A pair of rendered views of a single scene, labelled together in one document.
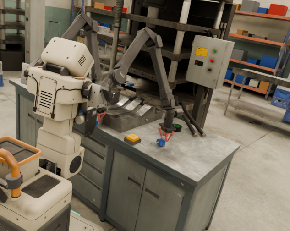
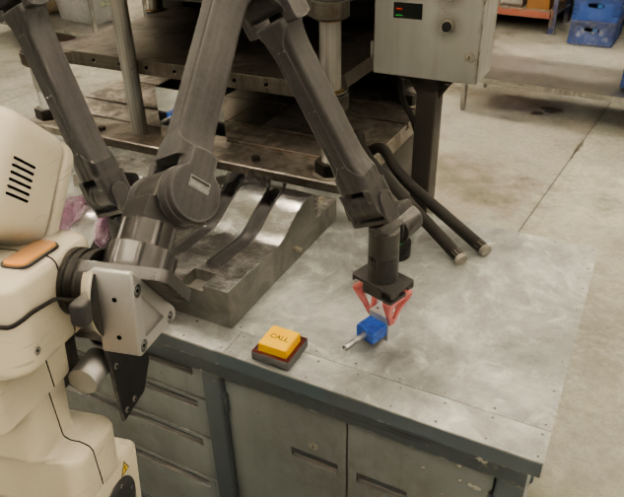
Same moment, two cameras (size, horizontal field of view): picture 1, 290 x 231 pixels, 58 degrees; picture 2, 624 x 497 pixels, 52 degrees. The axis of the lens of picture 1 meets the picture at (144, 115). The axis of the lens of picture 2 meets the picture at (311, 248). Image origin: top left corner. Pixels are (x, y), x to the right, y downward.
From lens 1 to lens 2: 0.55 m
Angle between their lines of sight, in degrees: 12
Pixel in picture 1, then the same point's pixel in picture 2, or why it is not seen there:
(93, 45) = (46, 58)
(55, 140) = (21, 472)
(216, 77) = (475, 45)
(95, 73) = (90, 160)
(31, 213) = not seen: outside the picture
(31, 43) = not seen: outside the picture
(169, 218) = not seen: outside the picture
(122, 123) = (230, 297)
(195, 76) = (404, 56)
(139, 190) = (337, 481)
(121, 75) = (198, 190)
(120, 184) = (270, 468)
